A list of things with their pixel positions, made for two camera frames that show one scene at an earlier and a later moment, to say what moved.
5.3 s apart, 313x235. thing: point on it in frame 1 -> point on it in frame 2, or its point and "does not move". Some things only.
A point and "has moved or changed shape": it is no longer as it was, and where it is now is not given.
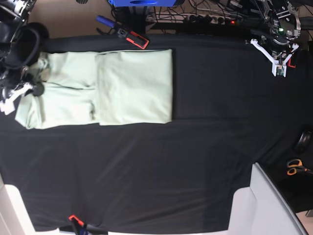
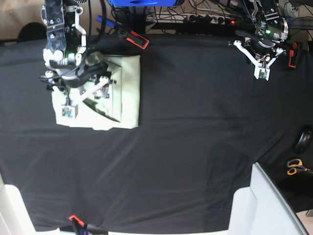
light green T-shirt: (109, 87) has moved or changed shape
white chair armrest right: (260, 209) does not move
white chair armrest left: (14, 218) does not move
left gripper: (14, 82) -> (72, 80)
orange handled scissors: (292, 168) does not move
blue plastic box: (143, 3) does not move
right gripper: (276, 46) -> (263, 44)
